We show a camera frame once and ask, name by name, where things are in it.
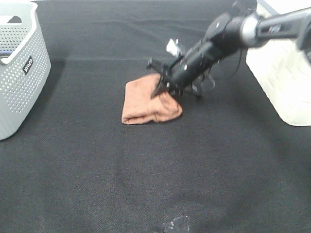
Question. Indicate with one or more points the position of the grey perforated plastic basket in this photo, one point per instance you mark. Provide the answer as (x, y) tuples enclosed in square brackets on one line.
[(24, 72)]

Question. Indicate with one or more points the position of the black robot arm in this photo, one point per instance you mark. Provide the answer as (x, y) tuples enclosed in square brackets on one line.
[(224, 37)]

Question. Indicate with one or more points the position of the white plastic storage box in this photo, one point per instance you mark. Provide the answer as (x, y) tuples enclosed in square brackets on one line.
[(283, 69)]

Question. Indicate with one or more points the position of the orange-brown towel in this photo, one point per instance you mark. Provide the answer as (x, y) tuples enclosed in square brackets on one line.
[(140, 108)]

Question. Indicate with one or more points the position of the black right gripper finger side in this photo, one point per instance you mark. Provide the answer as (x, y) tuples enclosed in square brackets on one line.
[(157, 66)]

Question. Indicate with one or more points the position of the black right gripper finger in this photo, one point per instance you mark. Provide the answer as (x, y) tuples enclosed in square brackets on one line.
[(160, 88)]

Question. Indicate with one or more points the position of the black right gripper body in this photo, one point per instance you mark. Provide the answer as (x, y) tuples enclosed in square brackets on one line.
[(187, 72)]

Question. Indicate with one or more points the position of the black woven table mat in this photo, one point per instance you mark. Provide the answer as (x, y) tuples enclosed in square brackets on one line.
[(229, 162)]

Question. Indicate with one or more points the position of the clear tape patch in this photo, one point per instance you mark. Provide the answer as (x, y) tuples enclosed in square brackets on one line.
[(179, 224)]

